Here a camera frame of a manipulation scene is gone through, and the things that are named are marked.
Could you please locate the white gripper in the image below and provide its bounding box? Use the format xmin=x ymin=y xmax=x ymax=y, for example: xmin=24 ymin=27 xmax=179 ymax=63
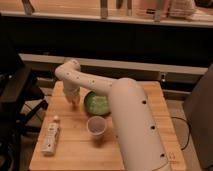
xmin=63 ymin=81 xmax=80 ymax=104

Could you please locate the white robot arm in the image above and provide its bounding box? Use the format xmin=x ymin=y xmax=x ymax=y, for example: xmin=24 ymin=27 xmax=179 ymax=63
xmin=55 ymin=59 xmax=172 ymax=171

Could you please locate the green ceramic bowl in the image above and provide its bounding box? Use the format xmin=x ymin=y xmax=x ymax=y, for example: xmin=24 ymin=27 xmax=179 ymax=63
xmin=84 ymin=91 xmax=110 ymax=116

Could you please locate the white paper cup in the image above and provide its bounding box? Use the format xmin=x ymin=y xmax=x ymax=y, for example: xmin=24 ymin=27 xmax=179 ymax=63
xmin=86 ymin=116 xmax=107 ymax=136

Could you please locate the black stand at left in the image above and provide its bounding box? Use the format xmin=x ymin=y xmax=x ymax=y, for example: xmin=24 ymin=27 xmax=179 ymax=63
xmin=0 ymin=51 xmax=48 ymax=171

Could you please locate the white plastic bottle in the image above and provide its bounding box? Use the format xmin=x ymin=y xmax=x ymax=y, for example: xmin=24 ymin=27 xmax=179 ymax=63
xmin=41 ymin=116 xmax=60 ymax=156

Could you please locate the black cable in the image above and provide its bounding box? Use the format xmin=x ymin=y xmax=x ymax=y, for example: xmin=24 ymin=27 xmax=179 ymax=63
xmin=172 ymin=115 xmax=191 ymax=151

